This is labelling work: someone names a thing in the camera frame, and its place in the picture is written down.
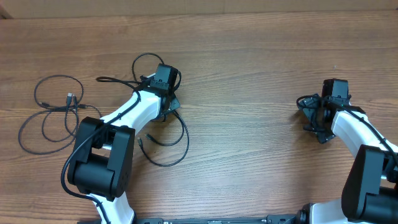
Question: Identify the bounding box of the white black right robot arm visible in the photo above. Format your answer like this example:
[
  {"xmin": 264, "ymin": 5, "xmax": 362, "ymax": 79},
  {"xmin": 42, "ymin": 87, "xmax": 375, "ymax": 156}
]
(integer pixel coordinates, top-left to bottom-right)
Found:
[{"xmin": 295, "ymin": 95, "xmax": 397, "ymax": 223}]

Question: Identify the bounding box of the black cable bundle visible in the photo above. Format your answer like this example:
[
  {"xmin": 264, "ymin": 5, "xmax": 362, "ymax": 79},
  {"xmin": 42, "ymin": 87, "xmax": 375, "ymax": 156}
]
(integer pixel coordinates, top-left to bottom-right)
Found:
[{"xmin": 131, "ymin": 52, "xmax": 190, "ymax": 168}]

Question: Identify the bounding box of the black USB-A cable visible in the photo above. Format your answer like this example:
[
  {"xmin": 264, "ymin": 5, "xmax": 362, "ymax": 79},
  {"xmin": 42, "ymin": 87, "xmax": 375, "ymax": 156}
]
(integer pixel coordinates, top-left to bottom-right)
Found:
[{"xmin": 17, "ymin": 91, "xmax": 103, "ymax": 156}]

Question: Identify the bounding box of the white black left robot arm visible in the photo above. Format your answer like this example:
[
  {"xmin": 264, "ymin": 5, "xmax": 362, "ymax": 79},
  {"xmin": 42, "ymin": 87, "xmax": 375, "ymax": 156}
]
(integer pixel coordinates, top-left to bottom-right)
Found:
[{"xmin": 60, "ymin": 72, "xmax": 182, "ymax": 223}]

